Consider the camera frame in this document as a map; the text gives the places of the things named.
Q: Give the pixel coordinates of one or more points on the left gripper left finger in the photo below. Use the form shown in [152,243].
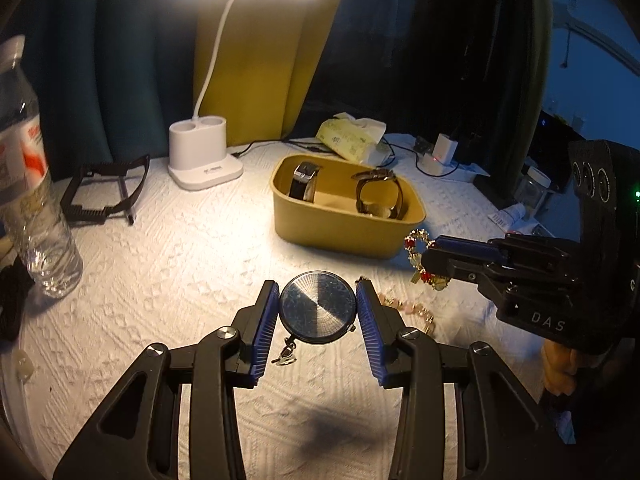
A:
[134,432]

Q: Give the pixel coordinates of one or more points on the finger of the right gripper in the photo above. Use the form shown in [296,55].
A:
[463,249]
[442,266]

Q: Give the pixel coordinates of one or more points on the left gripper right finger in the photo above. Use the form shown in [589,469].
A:
[502,433]

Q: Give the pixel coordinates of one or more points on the round pocket watch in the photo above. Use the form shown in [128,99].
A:
[316,307]

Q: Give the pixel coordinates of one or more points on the person's right hand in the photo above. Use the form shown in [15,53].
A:
[561,364]

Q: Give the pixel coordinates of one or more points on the white tube with barcode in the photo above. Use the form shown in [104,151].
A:
[506,218]

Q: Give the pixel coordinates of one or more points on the white power adapter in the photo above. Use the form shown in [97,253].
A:
[444,149]

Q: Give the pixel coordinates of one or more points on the yellow tissue pack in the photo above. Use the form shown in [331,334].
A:
[356,140]

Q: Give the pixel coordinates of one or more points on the white quilted table cloth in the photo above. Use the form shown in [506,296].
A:
[188,263]

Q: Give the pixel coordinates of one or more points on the plastic water bottle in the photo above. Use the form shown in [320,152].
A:
[30,212]

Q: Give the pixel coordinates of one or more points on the yellow curtain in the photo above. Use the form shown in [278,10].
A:
[269,52]

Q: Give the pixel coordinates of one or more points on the dark teal curtain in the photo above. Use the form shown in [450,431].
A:
[111,76]

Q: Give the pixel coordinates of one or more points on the brown leather strap watch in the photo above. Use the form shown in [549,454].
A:
[379,194]

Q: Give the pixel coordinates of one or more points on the black strap silver watch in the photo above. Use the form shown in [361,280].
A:
[304,181]

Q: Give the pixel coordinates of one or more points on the black plastic frame stand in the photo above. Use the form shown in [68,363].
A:
[103,191]

